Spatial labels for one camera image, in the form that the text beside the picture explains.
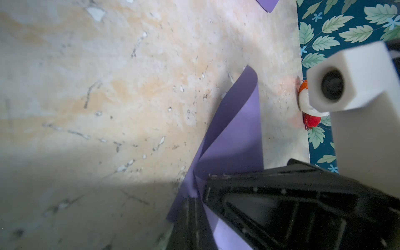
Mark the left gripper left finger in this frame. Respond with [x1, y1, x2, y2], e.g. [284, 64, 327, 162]
[166, 198, 195, 250]

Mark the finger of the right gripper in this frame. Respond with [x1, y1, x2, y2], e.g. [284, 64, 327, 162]
[203, 159, 400, 250]

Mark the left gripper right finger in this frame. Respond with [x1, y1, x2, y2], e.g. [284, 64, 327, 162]
[195, 199, 218, 250]

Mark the purple square paper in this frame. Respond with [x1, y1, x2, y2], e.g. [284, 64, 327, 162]
[256, 0, 279, 13]
[166, 65, 265, 250]

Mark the red plush toy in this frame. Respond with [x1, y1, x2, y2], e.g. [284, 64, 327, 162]
[303, 113, 321, 130]

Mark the orange white plush toy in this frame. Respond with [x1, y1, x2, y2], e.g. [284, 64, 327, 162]
[298, 80, 329, 117]

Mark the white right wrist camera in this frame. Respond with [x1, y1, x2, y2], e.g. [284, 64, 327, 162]
[306, 40, 400, 197]

